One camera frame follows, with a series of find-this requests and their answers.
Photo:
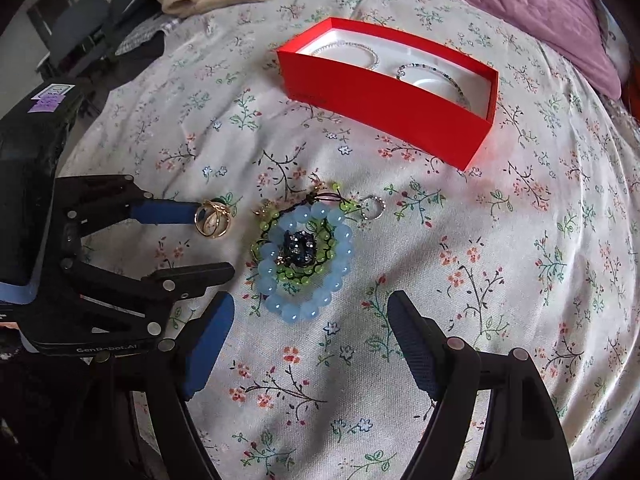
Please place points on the dark blue brooch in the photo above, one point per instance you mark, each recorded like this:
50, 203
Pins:
298, 247

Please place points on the red jewelry box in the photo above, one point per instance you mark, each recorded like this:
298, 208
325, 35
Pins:
380, 105

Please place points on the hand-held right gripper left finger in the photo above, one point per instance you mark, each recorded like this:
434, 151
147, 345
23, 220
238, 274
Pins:
210, 345

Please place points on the floral bed sheet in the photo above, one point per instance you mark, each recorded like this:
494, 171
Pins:
500, 260

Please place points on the dark chair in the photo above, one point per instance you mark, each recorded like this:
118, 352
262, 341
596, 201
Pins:
75, 35

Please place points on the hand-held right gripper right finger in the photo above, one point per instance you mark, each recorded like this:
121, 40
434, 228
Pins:
415, 350

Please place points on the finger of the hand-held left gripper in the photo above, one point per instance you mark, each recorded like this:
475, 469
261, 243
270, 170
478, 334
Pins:
200, 275
165, 208

